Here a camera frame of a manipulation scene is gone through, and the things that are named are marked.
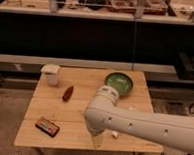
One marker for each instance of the wooden folding table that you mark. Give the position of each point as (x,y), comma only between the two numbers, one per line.
(47,102)

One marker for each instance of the white tube bottle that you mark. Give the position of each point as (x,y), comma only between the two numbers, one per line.
(115,134)

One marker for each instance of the long shelf bench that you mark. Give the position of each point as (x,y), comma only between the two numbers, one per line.
(87,63)

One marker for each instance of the white cup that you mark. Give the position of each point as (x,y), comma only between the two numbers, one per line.
(51,73)

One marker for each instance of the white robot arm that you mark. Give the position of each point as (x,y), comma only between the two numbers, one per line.
(103,114)

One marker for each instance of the dark rectangular box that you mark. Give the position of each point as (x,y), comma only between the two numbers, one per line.
(48,127)

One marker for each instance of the brown oblong object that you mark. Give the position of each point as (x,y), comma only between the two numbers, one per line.
(67,94)

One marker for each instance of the green bowl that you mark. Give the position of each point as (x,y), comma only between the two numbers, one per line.
(122,83)

